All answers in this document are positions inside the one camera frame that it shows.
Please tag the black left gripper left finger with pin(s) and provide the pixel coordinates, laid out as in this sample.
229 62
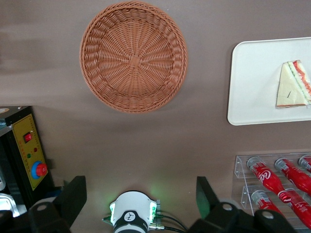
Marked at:
60 211

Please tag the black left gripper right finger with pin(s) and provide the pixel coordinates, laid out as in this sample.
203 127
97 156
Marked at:
218 218

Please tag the triangular sandwich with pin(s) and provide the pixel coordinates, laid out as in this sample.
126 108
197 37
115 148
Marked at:
290 89

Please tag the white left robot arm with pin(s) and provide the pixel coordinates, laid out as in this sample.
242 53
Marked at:
132 204

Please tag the cream plastic tray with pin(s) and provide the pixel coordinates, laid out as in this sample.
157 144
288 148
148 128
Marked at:
255 85

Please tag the round brown wicker basket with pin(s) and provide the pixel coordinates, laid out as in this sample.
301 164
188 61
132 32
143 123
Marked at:
133 60

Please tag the red cola bottle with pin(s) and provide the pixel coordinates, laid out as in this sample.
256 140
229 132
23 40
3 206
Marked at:
298 206
295 176
267 178
263 202
306 163

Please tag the clear acrylic bottle rack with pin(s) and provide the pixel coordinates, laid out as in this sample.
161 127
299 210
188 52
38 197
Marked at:
240 167

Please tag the black food warmer machine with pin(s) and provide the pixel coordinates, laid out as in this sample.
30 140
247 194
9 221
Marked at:
24 150

